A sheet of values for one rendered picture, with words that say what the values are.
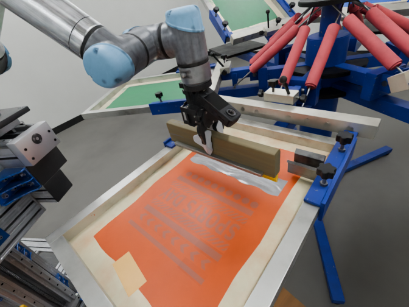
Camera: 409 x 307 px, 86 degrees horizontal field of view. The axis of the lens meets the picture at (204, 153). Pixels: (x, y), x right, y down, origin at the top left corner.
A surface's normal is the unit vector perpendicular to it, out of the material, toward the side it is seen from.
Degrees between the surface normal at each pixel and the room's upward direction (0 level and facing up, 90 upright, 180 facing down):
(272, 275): 0
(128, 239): 0
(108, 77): 90
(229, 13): 32
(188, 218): 0
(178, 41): 87
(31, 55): 90
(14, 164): 90
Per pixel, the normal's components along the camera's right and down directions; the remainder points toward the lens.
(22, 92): 0.75, 0.28
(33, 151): 0.97, -0.06
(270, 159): -0.63, 0.56
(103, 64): -0.29, 0.63
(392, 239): -0.19, -0.78
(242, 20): 0.02, -0.38
